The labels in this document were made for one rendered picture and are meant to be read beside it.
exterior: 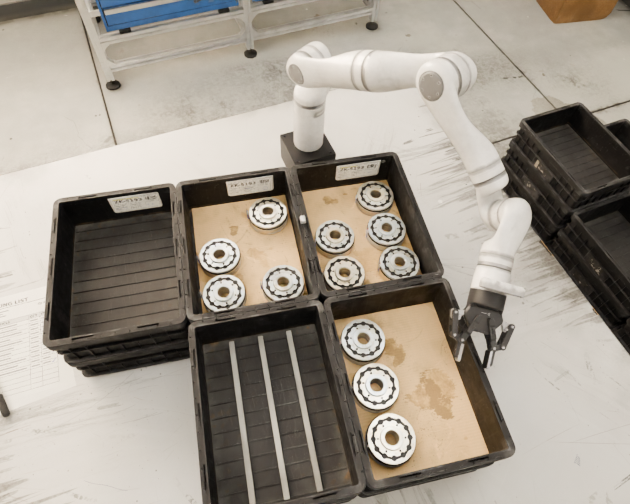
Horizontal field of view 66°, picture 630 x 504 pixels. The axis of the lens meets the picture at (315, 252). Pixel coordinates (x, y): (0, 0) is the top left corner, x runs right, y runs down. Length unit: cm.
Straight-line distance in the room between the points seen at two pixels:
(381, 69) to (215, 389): 80
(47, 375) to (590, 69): 331
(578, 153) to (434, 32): 160
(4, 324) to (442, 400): 113
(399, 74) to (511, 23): 269
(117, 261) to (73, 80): 207
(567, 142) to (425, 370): 137
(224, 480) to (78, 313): 53
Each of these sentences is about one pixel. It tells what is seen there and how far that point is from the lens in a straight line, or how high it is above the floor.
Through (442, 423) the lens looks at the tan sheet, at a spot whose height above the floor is 83.
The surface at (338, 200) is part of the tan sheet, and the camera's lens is 137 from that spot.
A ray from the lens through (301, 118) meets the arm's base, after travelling 143.
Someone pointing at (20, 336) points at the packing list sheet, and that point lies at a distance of 149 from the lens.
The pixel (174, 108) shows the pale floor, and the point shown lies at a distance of 293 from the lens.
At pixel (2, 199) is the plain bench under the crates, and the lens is 177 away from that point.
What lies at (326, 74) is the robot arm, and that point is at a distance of 125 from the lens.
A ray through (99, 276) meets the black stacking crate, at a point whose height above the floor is 83.
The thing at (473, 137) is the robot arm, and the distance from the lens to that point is 105.
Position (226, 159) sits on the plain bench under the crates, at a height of 70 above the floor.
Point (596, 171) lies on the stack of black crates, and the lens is 223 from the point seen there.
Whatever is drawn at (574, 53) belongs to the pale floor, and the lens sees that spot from 372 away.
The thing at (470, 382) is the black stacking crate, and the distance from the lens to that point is 115.
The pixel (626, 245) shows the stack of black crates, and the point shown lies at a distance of 221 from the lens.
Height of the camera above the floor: 191
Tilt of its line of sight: 58 degrees down
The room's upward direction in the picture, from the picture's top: 4 degrees clockwise
